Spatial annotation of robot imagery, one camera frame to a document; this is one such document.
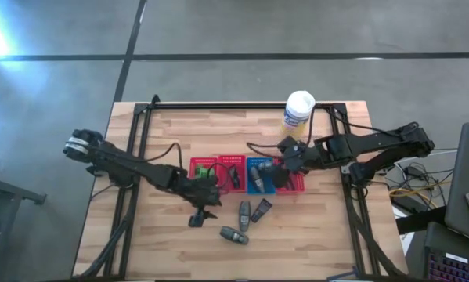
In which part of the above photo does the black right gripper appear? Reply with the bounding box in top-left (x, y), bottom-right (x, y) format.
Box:
top-left (271, 135), bottom-right (318, 190)

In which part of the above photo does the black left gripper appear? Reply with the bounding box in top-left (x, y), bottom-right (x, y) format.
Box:
top-left (177, 176), bottom-right (223, 229)

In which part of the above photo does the dark travel tube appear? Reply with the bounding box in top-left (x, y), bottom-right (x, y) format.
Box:
top-left (229, 164), bottom-right (242, 190)
top-left (250, 197), bottom-right (273, 224)

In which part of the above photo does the blue plastic mesh basket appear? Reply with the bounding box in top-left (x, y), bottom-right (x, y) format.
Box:
top-left (246, 157), bottom-right (277, 196)

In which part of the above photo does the red plastic mesh basket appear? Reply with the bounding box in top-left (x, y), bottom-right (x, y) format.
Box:
top-left (217, 154), bottom-right (247, 193)
top-left (188, 157), bottom-right (220, 193)
top-left (273, 157), bottom-right (306, 196)

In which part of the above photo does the white wipes canister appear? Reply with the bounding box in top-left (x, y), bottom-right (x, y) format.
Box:
top-left (280, 90), bottom-right (317, 138)

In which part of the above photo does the blue clamp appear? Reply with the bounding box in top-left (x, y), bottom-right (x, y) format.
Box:
top-left (326, 267), bottom-right (360, 282)

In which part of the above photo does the black power strip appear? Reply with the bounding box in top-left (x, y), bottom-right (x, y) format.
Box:
top-left (390, 193), bottom-right (429, 215)

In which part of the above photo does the black power adapter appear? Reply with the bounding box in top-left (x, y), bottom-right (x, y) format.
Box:
top-left (406, 164), bottom-right (426, 178)

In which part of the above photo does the white paper sheet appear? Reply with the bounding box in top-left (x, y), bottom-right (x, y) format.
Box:
top-left (391, 205), bottom-right (415, 255)

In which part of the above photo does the grey laptop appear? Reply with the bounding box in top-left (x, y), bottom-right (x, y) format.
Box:
top-left (444, 122), bottom-right (469, 246)

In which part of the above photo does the dark keyboard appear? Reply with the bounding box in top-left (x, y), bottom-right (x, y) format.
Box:
top-left (428, 250), bottom-right (469, 282)

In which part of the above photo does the grey metal desk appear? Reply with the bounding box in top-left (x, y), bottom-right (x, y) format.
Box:
top-left (0, 168), bottom-right (48, 282)

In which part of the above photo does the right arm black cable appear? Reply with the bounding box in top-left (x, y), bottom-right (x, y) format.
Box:
top-left (246, 106), bottom-right (419, 158)

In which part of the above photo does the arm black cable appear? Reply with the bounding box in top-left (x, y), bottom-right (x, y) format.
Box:
top-left (246, 106), bottom-right (419, 158)
top-left (138, 142), bottom-right (184, 170)

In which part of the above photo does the black metal table frame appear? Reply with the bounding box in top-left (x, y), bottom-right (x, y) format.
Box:
top-left (100, 94), bottom-right (399, 280)

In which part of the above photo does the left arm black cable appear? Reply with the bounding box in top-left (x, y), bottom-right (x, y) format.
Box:
top-left (138, 142), bottom-right (184, 170)

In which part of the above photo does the yellow cable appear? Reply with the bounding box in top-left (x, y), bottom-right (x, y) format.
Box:
top-left (388, 187), bottom-right (446, 199)

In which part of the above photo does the black strap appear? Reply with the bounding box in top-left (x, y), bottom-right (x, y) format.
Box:
top-left (395, 206), bottom-right (447, 235)

